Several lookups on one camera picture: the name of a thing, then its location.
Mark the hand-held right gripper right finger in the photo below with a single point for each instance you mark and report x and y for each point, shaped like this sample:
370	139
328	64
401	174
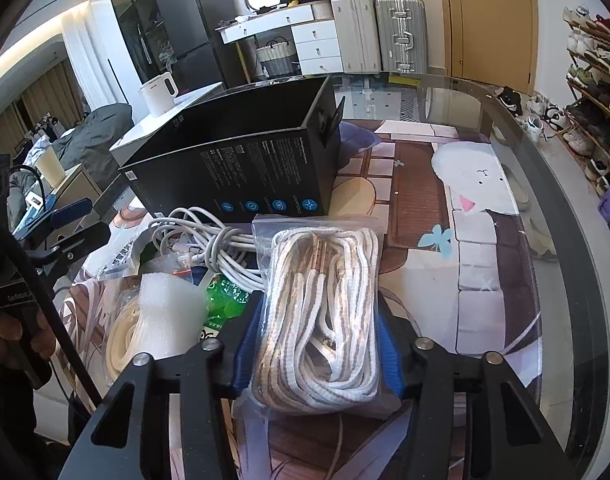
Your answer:
390	355

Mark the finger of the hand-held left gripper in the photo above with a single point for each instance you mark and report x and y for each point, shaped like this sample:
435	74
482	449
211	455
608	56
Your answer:
80	242
72	211

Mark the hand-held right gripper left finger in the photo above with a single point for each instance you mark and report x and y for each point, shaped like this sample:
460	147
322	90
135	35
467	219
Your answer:
247	347

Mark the clear printed plastic bag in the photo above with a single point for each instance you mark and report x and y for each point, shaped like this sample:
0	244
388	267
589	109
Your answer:
120	260

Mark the green printed packet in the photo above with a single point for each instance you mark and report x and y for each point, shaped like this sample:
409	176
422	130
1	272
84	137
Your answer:
225	300

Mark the bag of white shoelaces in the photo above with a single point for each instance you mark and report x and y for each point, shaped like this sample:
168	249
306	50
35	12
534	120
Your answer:
315	310

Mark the white foam piece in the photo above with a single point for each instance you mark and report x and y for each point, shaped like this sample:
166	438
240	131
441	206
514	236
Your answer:
170	305

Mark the bag of cream laces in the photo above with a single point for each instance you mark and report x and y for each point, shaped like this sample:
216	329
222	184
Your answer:
122	330

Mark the black cardboard box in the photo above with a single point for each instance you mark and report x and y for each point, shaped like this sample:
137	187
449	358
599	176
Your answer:
245	170

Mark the dark grey cloth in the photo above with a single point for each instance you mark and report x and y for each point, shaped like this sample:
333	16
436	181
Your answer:
100	130

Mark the white grey side table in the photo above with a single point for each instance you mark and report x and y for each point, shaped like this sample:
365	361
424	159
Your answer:
150	127

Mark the beige curtain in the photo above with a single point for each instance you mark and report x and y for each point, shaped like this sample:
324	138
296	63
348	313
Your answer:
50	92

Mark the white electric kettle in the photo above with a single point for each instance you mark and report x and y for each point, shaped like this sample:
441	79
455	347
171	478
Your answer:
157	95

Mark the white sheer curtain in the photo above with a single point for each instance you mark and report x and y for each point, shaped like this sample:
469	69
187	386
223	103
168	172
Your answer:
87	55

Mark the printed cartoon table mat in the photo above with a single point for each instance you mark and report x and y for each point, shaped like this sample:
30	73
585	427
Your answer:
420	200

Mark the dark glass cabinet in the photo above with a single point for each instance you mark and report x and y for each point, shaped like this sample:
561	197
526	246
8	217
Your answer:
130	10

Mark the black fridge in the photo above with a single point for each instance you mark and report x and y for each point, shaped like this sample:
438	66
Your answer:
195	25

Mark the wicker basket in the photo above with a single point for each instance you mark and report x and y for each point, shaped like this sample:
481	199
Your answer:
275	57

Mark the scattered sneakers pile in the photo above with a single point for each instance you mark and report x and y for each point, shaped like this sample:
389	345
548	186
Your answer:
537	115

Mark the white vanity desk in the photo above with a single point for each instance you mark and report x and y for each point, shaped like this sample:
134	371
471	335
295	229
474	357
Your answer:
305	35

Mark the silver suitcase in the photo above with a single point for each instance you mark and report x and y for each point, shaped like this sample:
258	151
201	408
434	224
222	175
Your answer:
402	35

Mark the rows of assorted shoes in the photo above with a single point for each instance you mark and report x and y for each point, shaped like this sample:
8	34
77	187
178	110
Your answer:
597	110

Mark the white ribbed container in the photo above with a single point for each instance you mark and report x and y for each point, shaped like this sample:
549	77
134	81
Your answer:
322	10

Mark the white suitcase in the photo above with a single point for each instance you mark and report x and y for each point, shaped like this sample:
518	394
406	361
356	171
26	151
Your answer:
352	30

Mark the wooden door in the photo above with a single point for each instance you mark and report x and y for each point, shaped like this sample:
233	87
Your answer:
490	15

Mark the wooden shoe rack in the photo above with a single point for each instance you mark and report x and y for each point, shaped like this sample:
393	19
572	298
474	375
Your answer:
592	62

